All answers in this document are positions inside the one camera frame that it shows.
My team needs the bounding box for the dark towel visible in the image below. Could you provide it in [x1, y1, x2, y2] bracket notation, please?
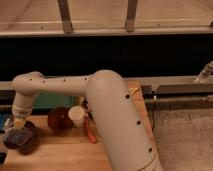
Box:
[3, 128, 33, 149]

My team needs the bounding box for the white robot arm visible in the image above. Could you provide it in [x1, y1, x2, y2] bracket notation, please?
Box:
[12, 70, 163, 171]

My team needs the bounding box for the purple bowl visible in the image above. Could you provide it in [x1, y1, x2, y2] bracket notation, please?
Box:
[3, 121, 37, 151]

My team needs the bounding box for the blue object at left edge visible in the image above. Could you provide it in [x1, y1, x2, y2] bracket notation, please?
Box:
[0, 114, 11, 133]

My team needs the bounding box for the green plastic tray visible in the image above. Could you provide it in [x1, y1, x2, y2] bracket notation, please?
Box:
[33, 92, 74, 109]

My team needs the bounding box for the dark red round pot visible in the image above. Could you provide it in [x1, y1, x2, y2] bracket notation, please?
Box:
[47, 107, 73, 132]

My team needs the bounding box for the white plastic cup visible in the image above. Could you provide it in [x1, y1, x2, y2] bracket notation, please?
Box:
[68, 106, 85, 127]

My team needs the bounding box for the orange carrot toy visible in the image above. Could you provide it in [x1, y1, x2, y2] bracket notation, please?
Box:
[84, 117, 97, 143]

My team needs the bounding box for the left wooden frame leg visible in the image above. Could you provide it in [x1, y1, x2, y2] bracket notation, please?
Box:
[57, 0, 73, 34]

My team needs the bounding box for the wooden frame leg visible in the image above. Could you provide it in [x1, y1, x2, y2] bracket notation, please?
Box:
[57, 0, 73, 34]
[125, 0, 138, 32]

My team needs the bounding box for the grey metal rail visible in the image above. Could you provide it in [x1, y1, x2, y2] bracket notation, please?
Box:
[0, 73, 213, 95]

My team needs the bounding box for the right wooden frame leg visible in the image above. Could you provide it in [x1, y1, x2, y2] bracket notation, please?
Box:
[125, 0, 138, 32]

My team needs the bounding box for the grey corrugated hose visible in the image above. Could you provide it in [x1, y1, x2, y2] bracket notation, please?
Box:
[194, 61, 213, 83]

